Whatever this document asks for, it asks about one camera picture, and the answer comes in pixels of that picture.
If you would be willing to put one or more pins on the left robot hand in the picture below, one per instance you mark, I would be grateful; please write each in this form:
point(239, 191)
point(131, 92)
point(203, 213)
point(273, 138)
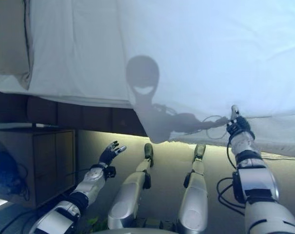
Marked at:
point(108, 154)

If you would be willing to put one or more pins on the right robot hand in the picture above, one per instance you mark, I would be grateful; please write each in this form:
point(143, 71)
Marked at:
point(240, 126)

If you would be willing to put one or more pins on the white duvet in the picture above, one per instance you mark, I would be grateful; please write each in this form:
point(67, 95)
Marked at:
point(210, 61)

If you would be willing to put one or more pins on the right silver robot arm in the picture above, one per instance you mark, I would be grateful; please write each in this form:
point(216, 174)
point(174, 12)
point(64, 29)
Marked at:
point(257, 185)

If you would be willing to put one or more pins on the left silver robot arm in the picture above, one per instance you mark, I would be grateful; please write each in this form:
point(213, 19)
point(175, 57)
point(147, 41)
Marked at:
point(84, 187)

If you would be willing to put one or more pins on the left silver robot leg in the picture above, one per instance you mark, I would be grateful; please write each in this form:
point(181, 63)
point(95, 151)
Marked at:
point(128, 192)

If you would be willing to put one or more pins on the silver robot leg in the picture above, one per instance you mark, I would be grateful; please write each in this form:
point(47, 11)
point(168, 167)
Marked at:
point(193, 195)
point(128, 192)

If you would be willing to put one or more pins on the wooden nightstand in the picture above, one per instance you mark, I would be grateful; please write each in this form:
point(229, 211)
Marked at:
point(50, 165)

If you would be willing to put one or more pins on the silver robot torso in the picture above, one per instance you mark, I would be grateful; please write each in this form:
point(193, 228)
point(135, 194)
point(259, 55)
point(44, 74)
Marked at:
point(142, 229)

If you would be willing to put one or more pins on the right silver robot leg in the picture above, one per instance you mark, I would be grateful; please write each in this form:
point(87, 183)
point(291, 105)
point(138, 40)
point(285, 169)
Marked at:
point(193, 195)

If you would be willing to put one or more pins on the dark bag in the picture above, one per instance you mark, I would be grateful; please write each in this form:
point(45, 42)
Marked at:
point(4, 170)

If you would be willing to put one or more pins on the white sheeted mattress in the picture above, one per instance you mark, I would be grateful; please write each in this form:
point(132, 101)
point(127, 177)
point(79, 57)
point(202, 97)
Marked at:
point(77, 48)

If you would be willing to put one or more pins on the large beige pillow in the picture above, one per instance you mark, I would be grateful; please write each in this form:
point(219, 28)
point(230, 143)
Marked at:
point(8, 36)

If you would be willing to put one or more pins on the brown upholstered bed frame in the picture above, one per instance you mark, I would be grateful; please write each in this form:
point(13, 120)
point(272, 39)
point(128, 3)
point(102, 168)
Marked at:
point(77, 114)

